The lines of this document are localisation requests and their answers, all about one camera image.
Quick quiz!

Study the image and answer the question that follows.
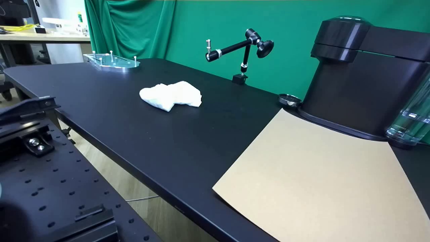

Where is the white cloth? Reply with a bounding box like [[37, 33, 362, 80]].
[[138, 81, 201, 112]]

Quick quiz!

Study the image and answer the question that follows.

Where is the small black round knob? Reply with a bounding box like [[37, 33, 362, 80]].
[[278, 95, 300, 109]]

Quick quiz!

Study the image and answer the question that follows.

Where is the green backdrop curtain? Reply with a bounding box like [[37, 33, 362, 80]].
[[83, 0, 430, 146]]

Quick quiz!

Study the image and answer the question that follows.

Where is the tan cardboard sheet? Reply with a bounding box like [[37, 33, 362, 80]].
[[213, 111, 430, 242]]

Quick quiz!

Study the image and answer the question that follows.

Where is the large black machine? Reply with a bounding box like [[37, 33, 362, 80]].
[[298, 17, 430, 140]]

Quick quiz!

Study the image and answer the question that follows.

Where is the black perforated breadboard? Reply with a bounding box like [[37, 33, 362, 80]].
[[0, 122, 161, 242]]

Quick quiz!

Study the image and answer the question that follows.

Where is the wooden background desk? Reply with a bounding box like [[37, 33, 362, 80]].
[[0, 25, 89, 44]]

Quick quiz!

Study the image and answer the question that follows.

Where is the clear glass container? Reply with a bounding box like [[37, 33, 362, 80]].
[[386, 77, 430, 147]]

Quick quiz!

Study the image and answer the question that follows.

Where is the black clamp bracket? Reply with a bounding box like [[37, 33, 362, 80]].
[[0, 96, 57, 159]]

